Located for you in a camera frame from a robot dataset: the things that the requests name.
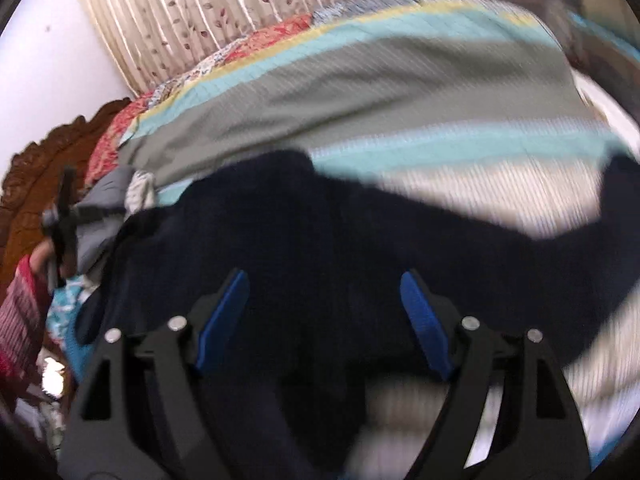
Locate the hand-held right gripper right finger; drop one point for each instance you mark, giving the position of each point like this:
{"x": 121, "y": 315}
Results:
{"x": 425, "y": 316}

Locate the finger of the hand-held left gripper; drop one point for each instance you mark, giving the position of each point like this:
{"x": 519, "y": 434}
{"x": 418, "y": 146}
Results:
{"x": 64, "y": 220}

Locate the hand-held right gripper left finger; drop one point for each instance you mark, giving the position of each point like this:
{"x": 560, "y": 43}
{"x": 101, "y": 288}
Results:
{"x": 223, "y": 314}

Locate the dark navy garment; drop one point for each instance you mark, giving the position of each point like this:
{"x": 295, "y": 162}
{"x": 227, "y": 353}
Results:
{"x": 320, "y": 240}

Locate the red striped sleeve forearm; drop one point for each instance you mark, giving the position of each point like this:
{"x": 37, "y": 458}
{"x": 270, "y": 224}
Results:
{"x": 22, "y": 320}

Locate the person's left hand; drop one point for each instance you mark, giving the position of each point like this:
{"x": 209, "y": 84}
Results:
{"x": 42, "y": 257}

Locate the grey cloth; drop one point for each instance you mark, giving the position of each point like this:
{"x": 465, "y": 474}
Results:
{"x": 100, "y": 220}

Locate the carved wooden headboard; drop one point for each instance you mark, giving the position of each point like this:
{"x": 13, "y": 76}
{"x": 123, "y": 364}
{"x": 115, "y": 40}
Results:
{"x": 40, "y": 180}

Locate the red patchwork pillow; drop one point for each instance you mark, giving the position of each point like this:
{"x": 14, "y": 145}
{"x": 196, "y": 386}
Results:
{"x": 112, "y": 145}

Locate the turquoise patterned cloth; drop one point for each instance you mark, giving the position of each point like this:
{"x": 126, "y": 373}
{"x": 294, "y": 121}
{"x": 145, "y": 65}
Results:
{"x": 67, "y": 320}

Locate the striped bed blanket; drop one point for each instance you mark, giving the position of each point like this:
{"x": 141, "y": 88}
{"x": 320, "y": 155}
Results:
{"x": 380, "y": 95}

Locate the floral pleated curtain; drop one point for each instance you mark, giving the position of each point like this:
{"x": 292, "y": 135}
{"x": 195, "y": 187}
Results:
{"x": 240, "y": 15}

